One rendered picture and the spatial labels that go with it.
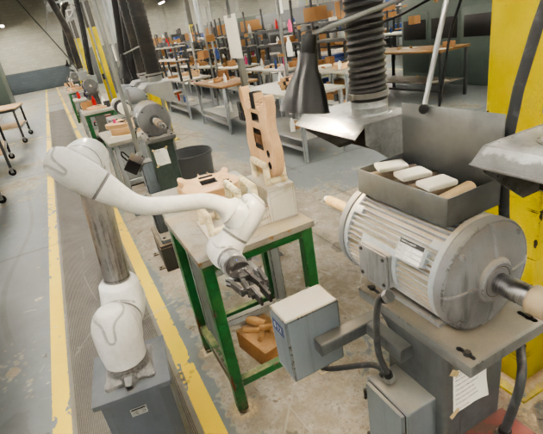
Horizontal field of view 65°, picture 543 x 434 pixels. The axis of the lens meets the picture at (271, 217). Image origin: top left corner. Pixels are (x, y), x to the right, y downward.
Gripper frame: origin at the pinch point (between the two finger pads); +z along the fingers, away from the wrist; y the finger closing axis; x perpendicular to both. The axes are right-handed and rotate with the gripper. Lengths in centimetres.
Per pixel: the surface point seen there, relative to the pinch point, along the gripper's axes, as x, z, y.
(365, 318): -3.1, 24.3, -19.4
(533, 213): -13, 4, -119
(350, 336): -4.7, 26.0, -12.9
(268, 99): 43, -66, -43
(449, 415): -18, 49, -24
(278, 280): -70, -104, -49
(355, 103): 49, 5, -35
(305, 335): -1.3, 22.1, -1.9
